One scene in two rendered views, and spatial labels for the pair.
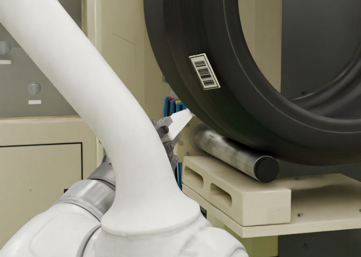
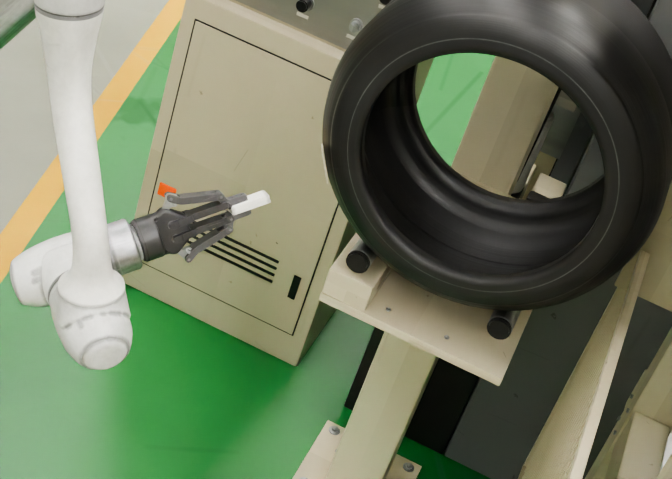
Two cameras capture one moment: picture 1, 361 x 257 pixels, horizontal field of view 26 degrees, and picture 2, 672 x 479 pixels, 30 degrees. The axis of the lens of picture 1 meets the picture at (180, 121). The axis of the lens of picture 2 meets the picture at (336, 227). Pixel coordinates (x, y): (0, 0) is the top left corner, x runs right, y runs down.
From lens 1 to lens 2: 1.45 m
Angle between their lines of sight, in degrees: 36
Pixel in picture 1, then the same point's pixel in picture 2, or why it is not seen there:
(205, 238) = (94, 321)
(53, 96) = not seen: hidden behind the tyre
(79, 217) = not seen: hidden behind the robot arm
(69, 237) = (62, 264)
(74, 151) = not seen: hidden behind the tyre
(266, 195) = (349, 280)
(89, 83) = (72, 198)
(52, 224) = (67, 248)
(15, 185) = (300, 107)
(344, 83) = (551, 212)
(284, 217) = (360, 305)
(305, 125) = (393, 250)
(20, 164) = (311, 91)
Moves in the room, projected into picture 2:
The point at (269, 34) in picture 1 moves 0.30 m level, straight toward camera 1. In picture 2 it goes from (523, 120) to (428, 154)
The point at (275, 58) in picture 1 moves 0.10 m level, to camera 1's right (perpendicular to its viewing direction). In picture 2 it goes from (520, 145) to (563, 171)
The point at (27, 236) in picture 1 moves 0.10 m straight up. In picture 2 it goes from (51, 246) to (60, 197)
